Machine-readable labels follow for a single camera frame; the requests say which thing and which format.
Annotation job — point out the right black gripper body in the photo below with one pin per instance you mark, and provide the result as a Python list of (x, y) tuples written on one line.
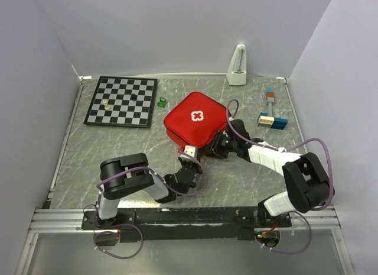
[(222, 144)]

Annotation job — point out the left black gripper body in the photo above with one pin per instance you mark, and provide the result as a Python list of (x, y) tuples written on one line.
[(195, 167)]

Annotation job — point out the red black medicine case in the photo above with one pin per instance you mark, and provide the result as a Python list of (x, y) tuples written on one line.
[(195, 120)]

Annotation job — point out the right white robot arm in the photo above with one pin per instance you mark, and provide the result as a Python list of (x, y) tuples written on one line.
[(308, 185)]

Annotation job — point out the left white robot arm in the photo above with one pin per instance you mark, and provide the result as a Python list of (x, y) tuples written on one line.
[(123, 176)]

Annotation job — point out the blue toy block stack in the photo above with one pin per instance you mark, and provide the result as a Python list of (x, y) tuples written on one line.
[(264, 120)]

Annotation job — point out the black base bar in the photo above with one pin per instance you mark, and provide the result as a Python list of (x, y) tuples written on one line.
[(133, 224)]

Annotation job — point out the grey orange blue toy stick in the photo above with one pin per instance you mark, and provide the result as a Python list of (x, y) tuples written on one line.
[(270, 99)]

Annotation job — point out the small green toy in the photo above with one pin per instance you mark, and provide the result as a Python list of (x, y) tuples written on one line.
[(162, 102)]

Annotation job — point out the white metronome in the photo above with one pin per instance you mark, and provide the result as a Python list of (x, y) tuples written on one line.
[(237, 70)]

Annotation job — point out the black chess piece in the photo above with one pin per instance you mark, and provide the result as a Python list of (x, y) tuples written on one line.
[(134, 96)]

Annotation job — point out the black white chessboard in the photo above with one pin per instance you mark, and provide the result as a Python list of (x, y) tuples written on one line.
[(124, 112)]

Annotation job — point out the aluminium frame rail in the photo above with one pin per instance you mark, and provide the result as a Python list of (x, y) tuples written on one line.
[(80, 220)]

